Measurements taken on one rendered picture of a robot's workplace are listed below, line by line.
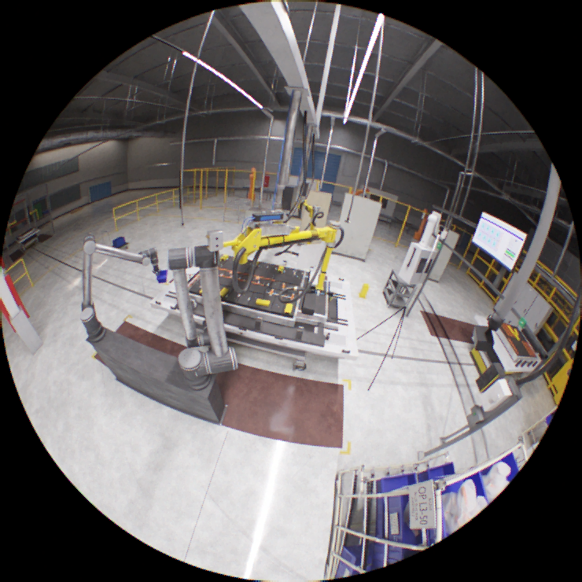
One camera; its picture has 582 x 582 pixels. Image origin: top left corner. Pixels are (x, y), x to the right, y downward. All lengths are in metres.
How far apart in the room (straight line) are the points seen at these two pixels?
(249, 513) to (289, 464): 0.77
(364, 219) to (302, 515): 6.96
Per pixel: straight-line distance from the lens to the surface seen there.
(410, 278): 4.40
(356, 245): 6.90
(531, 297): 9.55
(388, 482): 2.17
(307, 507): 2.65
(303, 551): 2.78
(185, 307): 1.56
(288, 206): 1.64
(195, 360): 1.64
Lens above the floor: 2.57
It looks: 35 degrees down
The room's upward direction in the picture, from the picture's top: 10 degrees clockwise
